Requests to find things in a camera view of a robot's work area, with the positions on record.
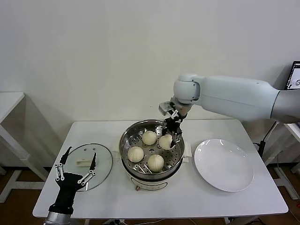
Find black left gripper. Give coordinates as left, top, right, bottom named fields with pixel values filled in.
left=48, top=146, right=97, bottom=215

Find perforated steel steamer basket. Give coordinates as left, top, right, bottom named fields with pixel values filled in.
left=119, top=119, right=185, bottom=178

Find black cable adapter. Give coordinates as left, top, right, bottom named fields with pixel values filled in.
left=254, top=140, right=267, bottom=157

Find white laptop cable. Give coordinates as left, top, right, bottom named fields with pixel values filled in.
left=264, top=121, right=278, bottom=142

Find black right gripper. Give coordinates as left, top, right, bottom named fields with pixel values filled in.
left=160, top=114, right=186, bottom=150

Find black floor cables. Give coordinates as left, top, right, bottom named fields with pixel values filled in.
left=243, top=217, right=265, bottom=225

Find white empty side table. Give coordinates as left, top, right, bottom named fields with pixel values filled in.
left=0, top=91, right=50, bottom=203

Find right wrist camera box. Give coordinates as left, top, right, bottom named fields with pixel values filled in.
left=158, top=100, right=179, bottom=117

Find white floor cable bundle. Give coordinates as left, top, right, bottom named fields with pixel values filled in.
left=103, top=218, right=125, bottom=225

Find grey open laptop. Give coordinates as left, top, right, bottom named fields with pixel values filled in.
left=285, top=60, right=300, bottom=91

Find white steamed baozi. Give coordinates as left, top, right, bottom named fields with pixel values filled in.
left=147, top=154, right=165, bottom=172
left=158, top=134, right=174, bottom=150
left=127, top=147, right=144, bottom=163
left=142, top=130, right=158, bottom=145

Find glass lid cream handle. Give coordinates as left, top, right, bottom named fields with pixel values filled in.
left=61, top=143, right=113, bottom=192

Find white round plate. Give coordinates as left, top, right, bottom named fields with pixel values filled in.
left=194, top=138, right=255, bottom=193

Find steel steamer pot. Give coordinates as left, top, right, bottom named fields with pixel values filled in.
left=112, top=138, right=193, bottom=192

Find white laptop desk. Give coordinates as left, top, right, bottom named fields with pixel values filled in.
left=263, top=120, right=300, bottom=200

